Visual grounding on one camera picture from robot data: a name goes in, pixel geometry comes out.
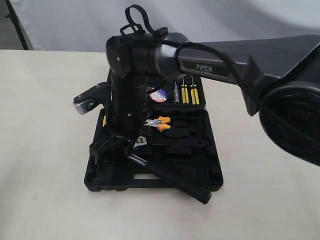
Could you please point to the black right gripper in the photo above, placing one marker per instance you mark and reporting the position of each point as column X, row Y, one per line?
column 125, row 117

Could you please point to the black adjustable wrench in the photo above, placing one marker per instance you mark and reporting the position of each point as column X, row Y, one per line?
column 169, row 142

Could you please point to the electrical tape roll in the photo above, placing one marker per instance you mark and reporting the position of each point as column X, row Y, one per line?
column 159, row 96

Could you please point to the steel claw hammer black grip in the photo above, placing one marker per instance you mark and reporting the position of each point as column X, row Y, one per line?
column 196, row 192

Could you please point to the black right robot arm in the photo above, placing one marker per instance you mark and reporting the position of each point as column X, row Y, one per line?
column 279, row 78

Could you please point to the black plastic tool case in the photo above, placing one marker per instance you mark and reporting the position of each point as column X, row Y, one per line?
column 198, row 166

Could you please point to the yellow tape measure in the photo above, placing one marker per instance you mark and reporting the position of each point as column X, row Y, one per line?
column 104, row 121

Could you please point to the clear voltage tester screwdriver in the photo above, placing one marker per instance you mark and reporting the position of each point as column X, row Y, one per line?
column 176, row 95

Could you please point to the yellow screwdriver left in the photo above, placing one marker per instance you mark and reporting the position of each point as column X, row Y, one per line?
column 184, row 92

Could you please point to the yellow screwdriver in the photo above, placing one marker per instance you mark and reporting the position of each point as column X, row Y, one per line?
column 194, row 92
column 184, row 92

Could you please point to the yellow screwdriver right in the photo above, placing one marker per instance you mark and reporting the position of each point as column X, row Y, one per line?
column 194, row 92

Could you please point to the white backdrop cloth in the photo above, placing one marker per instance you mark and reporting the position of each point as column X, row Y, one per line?
column 85, row 25

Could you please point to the black backdrop stand pole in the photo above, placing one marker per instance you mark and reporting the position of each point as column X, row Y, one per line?
column 16, row 23

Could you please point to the orange handled pliers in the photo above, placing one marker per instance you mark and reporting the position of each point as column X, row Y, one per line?
column 161, row 123

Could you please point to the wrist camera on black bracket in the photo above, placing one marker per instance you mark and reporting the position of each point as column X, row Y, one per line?
column 100, row 94

